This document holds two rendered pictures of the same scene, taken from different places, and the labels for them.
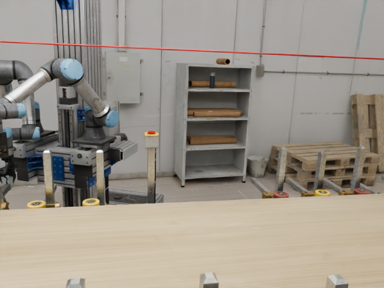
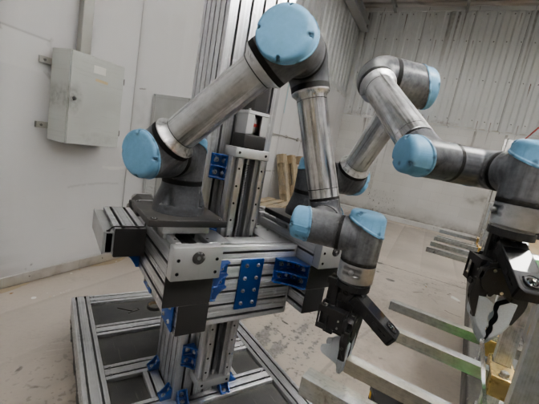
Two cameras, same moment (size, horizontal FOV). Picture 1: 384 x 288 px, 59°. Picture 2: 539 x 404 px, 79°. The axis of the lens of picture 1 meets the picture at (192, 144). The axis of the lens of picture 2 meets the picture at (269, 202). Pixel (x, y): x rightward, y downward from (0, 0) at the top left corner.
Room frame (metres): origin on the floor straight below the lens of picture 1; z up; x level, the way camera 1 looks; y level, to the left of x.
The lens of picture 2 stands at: (1.58, 1.69, 1.28)
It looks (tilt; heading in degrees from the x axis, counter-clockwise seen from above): 10 degrees down; 312
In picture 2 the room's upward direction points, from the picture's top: 10 degrees clockwise
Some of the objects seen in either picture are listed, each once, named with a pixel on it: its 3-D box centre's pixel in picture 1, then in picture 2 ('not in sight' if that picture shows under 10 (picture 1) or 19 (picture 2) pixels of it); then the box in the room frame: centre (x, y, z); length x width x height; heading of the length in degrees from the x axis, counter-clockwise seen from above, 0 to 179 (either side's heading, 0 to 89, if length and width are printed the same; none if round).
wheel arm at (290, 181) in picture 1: (303, 191); (467, 253); (1.99, -0.70, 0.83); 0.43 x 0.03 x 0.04; 12
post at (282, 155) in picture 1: (279, 187); not in sight; (1.87, -0.51, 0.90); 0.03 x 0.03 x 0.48; 12
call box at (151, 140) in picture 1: (151, 140); not in sight; (1.72, 0.21, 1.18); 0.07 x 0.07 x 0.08; 12
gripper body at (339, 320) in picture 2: (7, 164); (344, 305); (1.88, 1.06, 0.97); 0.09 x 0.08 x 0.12; 12
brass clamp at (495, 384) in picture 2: (46, 207); (499, 374); (1.61, 0.73, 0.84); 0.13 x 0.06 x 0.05; 102
